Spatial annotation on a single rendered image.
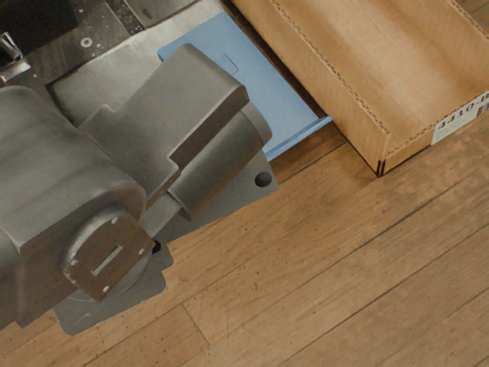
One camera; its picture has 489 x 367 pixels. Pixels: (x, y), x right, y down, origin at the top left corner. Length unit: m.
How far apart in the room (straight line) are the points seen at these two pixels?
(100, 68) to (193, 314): 0.23
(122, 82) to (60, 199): 0.44
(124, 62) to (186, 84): 0.37
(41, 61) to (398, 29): 0.31
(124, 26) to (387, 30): 0.23
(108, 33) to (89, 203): 0.50
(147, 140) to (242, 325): 0.31
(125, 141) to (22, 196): 0.08
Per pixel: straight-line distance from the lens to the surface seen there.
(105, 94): 0.77
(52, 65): 0.83
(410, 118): 0.77
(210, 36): 0.79
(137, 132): 0.41
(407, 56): 0.80
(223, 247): 0.72
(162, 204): 0.43
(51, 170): 0.35
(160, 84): 0.42
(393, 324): 0.70
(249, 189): 0.49
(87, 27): 0.84
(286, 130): 0.74
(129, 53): 0.79
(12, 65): 0.73
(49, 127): 0.37
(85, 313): 0.53
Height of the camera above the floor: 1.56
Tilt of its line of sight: 63 degrees down
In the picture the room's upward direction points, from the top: 6 degrees counter-clockwise
